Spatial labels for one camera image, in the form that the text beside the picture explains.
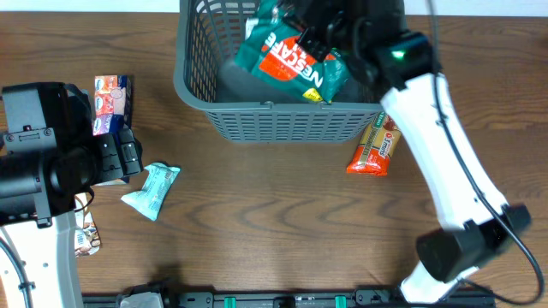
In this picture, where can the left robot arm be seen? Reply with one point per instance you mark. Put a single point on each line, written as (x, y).
(52, 155)

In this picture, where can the grey plastic basket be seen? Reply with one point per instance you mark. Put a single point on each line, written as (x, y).
(243, 108)

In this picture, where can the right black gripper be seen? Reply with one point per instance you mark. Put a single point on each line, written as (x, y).
(314, 38)

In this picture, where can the orange spaghetti packet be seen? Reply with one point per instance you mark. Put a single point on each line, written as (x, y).
(375, 150)

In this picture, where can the green Nescafe coffee bag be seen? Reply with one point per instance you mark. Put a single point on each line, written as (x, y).
(270, 53)

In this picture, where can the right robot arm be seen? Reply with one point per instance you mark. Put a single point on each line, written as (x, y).
(477, 224)

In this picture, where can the Kleenex tissue multipack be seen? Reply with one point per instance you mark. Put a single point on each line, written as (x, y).
(112, 103)

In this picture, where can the light teal snack packet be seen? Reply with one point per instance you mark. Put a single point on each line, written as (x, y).
(149, 199)

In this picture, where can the beige granola snack pouch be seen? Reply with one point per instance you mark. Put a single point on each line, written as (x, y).
(86, 237)

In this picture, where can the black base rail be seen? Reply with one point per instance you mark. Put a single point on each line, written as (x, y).
(365, 297)

